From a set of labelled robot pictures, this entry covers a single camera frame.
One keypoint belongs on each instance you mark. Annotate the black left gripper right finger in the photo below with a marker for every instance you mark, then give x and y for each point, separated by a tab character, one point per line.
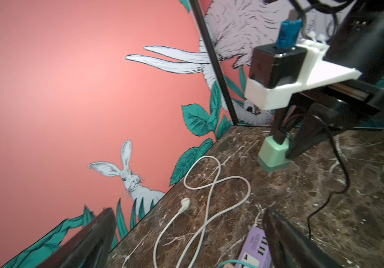
291	249

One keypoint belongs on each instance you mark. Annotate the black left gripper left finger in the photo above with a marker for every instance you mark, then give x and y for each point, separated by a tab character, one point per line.
89	248

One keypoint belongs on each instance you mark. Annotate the green cube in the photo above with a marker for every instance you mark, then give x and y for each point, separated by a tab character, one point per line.
272	156

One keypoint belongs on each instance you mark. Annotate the purple power strip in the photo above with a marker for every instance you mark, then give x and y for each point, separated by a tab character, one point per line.
255	250

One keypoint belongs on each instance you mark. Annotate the black enclosure corner post right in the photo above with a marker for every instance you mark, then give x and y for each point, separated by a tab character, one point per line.
199	18

